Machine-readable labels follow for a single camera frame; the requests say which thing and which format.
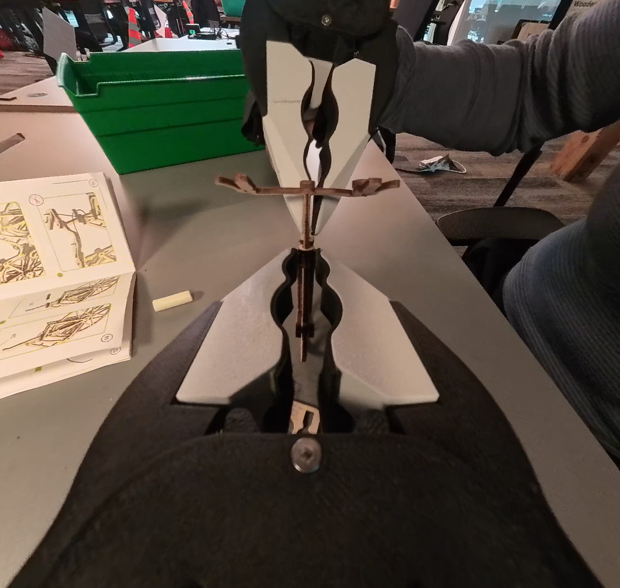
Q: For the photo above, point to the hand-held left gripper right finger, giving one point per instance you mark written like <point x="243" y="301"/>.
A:
<point x="382" y="355"/>

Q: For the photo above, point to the orange traffic cone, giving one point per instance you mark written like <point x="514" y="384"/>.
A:
<point x="187" y="11"/>
<point x="133" y="28"/>

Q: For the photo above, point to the blue face mask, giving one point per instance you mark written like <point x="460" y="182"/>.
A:
<point x="443" y="164"/>

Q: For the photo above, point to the cream cylindrical wax stick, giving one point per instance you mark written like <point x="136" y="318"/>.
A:
<point x="172" y="301"/>

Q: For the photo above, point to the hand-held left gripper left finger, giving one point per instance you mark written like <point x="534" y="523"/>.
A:
<point x="232" y="355"/>

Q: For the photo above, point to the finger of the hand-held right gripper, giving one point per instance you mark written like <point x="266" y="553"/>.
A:
<point x="283" y="113"/>
<point x="353" y="113"/>

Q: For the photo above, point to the white instruction booklet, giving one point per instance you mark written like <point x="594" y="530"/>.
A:
<point x="58" y="283"/>

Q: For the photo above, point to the person's right forearm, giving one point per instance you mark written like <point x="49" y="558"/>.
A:
<point x="484" y="94"/>

